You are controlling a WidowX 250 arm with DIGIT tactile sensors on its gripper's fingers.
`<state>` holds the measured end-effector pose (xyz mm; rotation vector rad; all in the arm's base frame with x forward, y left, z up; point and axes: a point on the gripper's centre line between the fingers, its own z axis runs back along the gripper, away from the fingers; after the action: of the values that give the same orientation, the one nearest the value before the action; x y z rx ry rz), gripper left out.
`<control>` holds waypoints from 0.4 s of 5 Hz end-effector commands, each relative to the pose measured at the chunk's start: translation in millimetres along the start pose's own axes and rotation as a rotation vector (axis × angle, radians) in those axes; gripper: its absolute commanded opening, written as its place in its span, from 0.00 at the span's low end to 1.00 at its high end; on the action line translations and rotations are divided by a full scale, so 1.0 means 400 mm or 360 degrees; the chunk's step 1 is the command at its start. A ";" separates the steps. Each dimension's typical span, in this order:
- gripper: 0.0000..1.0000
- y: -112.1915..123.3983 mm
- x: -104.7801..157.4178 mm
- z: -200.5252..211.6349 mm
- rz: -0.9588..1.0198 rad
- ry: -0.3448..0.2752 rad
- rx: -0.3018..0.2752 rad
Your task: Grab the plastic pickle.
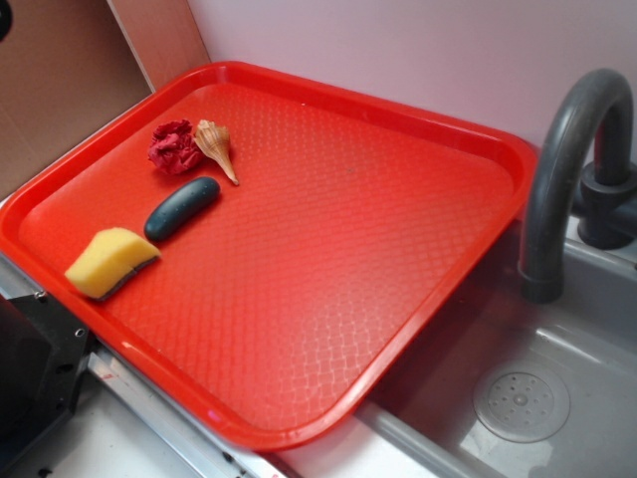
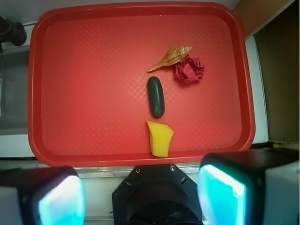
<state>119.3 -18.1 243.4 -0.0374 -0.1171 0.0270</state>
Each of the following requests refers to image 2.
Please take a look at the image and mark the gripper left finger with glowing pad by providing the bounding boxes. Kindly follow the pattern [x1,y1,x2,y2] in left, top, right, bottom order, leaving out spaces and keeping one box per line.
[0,166,86,225]

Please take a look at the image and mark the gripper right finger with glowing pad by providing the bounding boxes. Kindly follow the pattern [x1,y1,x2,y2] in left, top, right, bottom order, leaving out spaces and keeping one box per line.
[197,150,300,225]

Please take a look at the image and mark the dark green plastic pickle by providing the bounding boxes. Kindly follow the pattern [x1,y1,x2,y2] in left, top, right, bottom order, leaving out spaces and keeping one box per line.
[147,76,165,118]

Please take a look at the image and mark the yellow sponge wedge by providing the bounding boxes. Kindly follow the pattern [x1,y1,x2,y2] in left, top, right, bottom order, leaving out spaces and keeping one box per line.
[146,120,174,158]

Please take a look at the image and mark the red plastic tray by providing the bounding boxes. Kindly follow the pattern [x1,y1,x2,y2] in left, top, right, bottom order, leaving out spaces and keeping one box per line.
[28,2,255,167]

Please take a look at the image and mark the crumpled red cloth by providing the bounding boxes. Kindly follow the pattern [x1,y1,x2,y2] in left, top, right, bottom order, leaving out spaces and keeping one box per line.
[174,54,205,83]

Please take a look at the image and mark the tan conch seashell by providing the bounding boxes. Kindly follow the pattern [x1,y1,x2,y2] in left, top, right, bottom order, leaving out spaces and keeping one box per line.
[147,46,192,73]

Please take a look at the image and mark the black knob clamp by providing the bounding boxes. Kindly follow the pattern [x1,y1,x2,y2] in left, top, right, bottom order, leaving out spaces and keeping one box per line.
[0,17,27,53]

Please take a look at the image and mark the black octagonal mount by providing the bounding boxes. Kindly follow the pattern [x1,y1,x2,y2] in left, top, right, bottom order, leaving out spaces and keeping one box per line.
[112,165,203,225]

